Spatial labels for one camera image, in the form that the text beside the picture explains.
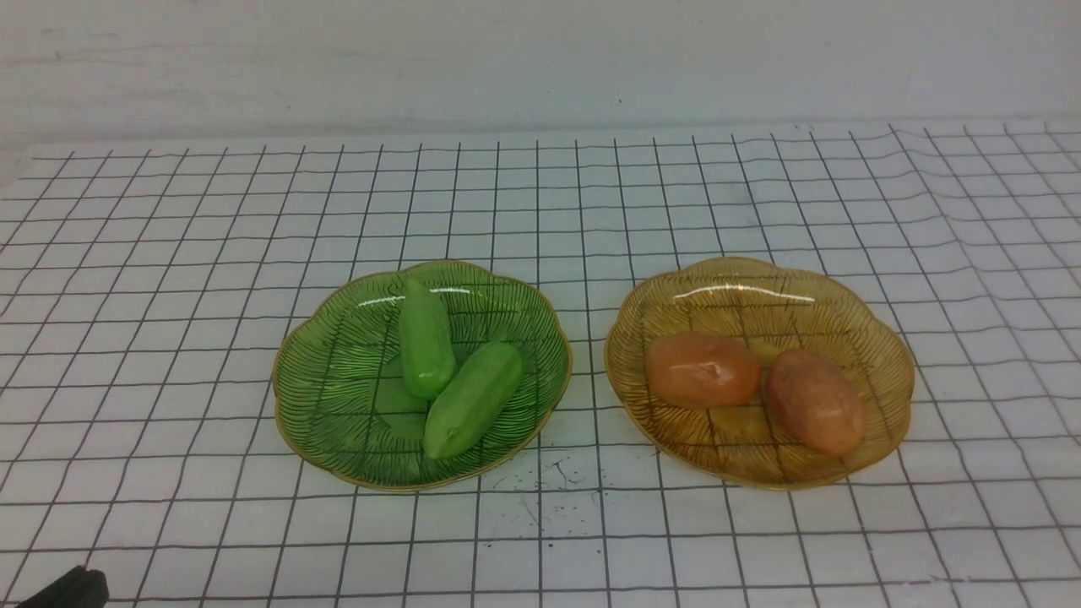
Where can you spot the green toy cucumber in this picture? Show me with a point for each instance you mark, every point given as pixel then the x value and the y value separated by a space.
pixel 426 348
pixel 476 396

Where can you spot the orange toy potato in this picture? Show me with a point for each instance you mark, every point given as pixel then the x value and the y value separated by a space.
pixel 701 371
pixel 815 402

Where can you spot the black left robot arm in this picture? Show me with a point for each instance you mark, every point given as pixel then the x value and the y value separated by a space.
pixel 78 587

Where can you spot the green glass plate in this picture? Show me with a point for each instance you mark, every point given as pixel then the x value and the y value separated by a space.
pixel 340 399

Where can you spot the amber glass plate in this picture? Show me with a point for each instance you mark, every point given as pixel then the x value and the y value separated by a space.
pixel 770 309

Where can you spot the white grid tablecloth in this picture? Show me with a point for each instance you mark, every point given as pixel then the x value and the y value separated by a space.
pixel 147 286

